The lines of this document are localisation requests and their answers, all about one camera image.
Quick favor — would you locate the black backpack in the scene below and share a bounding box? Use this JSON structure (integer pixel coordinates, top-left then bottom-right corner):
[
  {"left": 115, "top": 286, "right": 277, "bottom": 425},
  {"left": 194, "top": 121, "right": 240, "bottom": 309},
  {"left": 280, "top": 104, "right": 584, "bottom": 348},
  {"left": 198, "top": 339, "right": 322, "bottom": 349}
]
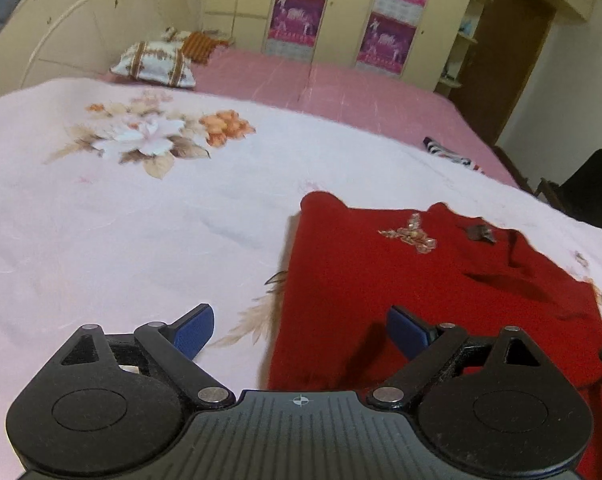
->
[{"left": 534, "top": 148, "right": 602, "bottom": 229}]

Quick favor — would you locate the cream rounded headboard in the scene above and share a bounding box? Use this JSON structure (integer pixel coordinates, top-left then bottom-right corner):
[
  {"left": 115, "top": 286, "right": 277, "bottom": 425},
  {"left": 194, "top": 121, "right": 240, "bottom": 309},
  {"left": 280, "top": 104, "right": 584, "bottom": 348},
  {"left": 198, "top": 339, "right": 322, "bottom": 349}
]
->
[{"left": 0, "top": 0, "right": 201, "bottom": 96}]

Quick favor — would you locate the lower right purple poster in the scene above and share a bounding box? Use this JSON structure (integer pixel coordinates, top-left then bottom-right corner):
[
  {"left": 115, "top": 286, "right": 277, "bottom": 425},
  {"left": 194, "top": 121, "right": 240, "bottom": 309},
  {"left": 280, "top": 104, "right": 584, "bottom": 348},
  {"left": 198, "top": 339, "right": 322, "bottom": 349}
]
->
[{"left": 355, "top": 12, "right": 416, "bottom": 78}]

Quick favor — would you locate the cream corner shelf unit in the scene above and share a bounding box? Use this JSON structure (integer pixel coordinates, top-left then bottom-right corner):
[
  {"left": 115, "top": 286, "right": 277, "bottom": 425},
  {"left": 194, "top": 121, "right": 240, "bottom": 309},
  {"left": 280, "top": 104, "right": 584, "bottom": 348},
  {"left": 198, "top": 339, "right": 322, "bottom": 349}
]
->
[{"left": 435, "top": 0, "right": 493, "bottom": 98}]

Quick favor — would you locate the black white striped cloth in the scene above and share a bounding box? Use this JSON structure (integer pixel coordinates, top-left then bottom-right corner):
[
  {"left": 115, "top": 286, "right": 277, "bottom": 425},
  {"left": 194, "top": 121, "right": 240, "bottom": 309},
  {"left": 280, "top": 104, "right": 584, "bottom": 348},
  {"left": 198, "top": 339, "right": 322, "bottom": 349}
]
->
[{"left": 423, "top": 136, "right": 483, "bottom": 174}]

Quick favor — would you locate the orange brown patterned pillow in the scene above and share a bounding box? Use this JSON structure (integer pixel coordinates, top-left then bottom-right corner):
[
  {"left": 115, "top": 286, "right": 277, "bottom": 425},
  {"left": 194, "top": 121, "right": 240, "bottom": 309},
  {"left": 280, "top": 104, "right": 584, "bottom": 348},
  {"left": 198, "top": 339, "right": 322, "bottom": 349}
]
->
[{"left": 161, "top": 27, "right": 233, "bottom": 65}]

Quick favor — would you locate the white floral bed sheet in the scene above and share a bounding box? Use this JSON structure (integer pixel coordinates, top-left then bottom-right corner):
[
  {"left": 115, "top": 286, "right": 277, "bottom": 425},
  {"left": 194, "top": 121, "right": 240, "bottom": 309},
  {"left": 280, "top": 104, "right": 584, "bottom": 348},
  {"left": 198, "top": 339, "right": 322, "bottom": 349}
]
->
[{"left": 0, "top": 79, "right": 602, "bottom": 479}]

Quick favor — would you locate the white brown patterned pillow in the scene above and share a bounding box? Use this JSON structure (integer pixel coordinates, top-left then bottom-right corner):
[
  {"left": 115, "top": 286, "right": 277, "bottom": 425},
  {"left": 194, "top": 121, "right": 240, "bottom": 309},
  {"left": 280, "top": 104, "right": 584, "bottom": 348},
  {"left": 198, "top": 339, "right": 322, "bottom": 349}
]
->
[{"left": 109, "top": 41, "right": 196, "bottom": 89}]

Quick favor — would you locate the lower left purple poster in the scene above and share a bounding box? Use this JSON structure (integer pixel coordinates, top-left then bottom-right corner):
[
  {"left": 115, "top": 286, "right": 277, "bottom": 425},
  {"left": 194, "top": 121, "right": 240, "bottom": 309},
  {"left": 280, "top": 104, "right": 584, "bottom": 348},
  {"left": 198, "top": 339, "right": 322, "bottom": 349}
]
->
[{"left": 263, "top": 0, "right": 325, "bottom": 63}]

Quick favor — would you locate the brown wooden door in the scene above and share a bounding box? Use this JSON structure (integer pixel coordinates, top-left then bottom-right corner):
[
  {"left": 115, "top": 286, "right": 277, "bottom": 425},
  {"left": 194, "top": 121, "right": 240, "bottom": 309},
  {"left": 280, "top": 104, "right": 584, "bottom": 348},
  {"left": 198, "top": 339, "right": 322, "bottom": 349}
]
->
[{"left": 449, "top": 0, "right": 556, "bottom": 145}]

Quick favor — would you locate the pink checked bed cover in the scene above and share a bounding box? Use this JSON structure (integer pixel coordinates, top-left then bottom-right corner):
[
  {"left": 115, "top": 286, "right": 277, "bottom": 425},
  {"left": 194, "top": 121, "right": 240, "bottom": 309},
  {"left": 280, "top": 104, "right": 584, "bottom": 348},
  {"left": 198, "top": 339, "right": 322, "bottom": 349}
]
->
[{"left": 98, "top": 45, "right": 520, "bottom": 189}]

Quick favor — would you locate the cream wardrobe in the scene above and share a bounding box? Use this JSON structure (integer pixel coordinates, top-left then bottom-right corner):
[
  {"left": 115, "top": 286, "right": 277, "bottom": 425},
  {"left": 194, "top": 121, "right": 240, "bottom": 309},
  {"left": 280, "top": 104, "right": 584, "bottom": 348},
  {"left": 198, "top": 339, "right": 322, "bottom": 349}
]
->
[{"left": 200, "top": 0, "right": 602, "bottom": 99}]

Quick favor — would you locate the red embellished knit sweater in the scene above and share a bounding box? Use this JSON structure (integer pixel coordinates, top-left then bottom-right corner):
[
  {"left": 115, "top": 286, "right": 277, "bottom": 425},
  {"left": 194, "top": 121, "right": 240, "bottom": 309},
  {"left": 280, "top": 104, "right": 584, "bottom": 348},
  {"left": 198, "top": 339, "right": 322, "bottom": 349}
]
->
[{"left": 269, "top": 192, "right": 602, "bottom": 479}]

